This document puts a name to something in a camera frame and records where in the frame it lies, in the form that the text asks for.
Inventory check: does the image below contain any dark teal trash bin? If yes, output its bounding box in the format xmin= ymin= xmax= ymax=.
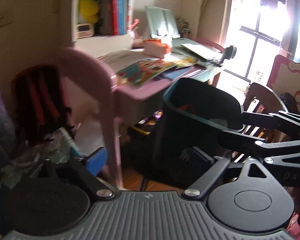
xmin=135 ymin=78 xmax=243 ymax=189

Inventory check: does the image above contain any teal zigzag knitted blanket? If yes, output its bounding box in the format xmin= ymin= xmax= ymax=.
xmin=0 ymin=128 xmax=83 ymax=190

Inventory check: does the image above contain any brown wooden chair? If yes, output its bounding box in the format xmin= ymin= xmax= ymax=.
xmin=230 ymin=82 xmax=294 ymax=163

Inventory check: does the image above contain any black red backpack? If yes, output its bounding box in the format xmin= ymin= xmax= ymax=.
xmin=12 ymin=64 xmax=74 ymax=146

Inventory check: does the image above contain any pink cartoon headboard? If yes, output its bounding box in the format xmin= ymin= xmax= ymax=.
xmin=267 ymin=55 xmax=300 ymax=112

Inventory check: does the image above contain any colourful picture book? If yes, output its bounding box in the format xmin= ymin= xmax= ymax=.
xmin=116 ymin=54 xmax=199 ymax=87

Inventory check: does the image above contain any open white book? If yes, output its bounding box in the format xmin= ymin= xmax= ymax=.
xmin=181 ymin=43 xmax=222 ymax=61

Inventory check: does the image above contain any pink children's desk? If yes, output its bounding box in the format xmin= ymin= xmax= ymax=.
xmin=47 ymin=37 xmax=227 ymax=189

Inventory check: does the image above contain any orange white tissue pack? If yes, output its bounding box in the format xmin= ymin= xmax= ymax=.
xmin=143 ymin=39 xmax=172 ymax=59

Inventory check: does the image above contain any pen holder with pens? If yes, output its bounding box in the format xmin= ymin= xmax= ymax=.
xmin=130 ymin=18 xmax=145 ymax=49

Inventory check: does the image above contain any white digital timer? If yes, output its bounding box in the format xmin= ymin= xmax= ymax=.
xmin=76 ymin=23 xmax=95 ymax=40

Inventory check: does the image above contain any green book stand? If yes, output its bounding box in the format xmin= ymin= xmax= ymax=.
xmin=145 ymin=7 xmax=180 ymax=38

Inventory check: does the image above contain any yellow plush toy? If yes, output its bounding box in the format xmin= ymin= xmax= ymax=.
xmin=78 ymin=0 xmax=100 ymax=24

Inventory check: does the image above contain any white desk hutch shelf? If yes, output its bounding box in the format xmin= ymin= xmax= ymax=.
xmin=60 ymin=0 xmax=202 ymax=57

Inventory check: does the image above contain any row of upright books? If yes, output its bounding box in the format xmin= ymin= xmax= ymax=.
xmin=96 ymin=0 xmax=132 ymax=35

